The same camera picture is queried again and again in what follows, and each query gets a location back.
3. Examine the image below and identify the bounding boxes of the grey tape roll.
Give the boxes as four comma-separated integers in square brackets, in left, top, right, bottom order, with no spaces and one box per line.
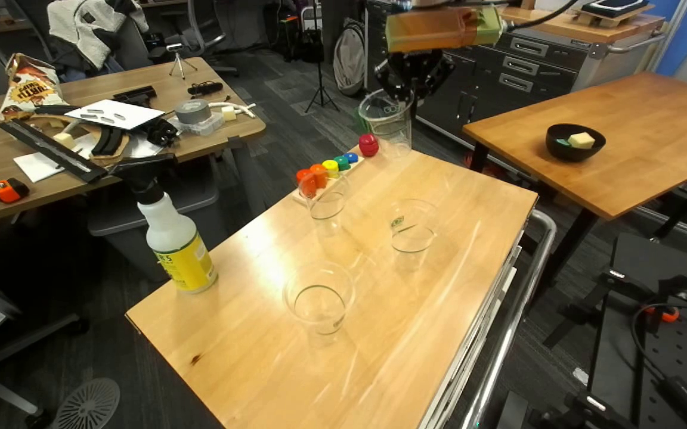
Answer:
[174,101,210,127]

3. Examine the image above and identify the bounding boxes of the orange black tape measure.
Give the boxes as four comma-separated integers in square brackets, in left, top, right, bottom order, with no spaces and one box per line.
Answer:
[0,180,28,206]

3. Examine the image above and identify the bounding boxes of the orange handled clamp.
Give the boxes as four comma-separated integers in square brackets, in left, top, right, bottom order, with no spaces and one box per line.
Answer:
[640,305,679,331]

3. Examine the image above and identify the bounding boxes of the neighbouring wooden table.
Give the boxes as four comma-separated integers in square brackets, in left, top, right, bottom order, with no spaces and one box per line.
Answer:
[464,75,687,220]

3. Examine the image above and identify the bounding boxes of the white paper sheet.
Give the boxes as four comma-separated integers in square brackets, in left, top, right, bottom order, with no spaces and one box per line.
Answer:
[66,101,161,132]

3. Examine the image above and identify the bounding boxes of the orange stacking peg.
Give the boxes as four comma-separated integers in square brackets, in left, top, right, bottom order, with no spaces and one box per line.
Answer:
[310,164,328,188]

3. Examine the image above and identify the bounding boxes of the black tool cabinet drawers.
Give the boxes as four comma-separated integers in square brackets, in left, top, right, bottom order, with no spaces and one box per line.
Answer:
[417,30,658,136]

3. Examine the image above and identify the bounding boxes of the clear plastic cup green logo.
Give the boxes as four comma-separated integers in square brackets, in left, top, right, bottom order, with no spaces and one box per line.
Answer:
[284,264,356,337]

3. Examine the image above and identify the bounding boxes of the white floor fan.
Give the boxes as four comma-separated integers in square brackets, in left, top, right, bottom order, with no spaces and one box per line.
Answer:
[48,379,121,429]

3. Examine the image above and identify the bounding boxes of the black bowl with food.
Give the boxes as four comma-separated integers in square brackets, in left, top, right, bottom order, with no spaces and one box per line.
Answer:
[545,125,605,162]

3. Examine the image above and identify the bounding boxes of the yellow stacking peg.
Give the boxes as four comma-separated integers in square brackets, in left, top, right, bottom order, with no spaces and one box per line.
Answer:
[321,161,338,176]

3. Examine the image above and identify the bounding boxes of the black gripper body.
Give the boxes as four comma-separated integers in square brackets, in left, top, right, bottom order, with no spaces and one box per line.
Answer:
[375,51,452,102]

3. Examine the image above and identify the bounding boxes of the green stacking peg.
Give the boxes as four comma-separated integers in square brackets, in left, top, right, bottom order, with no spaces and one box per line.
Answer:
[335,156,350,171]

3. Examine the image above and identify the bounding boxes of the snack chip bag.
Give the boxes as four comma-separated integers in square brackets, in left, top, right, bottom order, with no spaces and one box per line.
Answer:
[0,53,65,121]

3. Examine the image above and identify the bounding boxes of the white yellow spray bottle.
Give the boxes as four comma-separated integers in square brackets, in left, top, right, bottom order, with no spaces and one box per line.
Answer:
[136,188,216,293]

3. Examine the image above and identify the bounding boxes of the metal cart handle rail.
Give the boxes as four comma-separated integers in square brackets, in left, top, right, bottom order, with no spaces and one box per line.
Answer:
[421,207,557,429]

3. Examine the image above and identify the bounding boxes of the cluttered wooden desk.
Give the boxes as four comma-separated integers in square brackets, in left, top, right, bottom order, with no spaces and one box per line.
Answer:
[0,55,266,232]

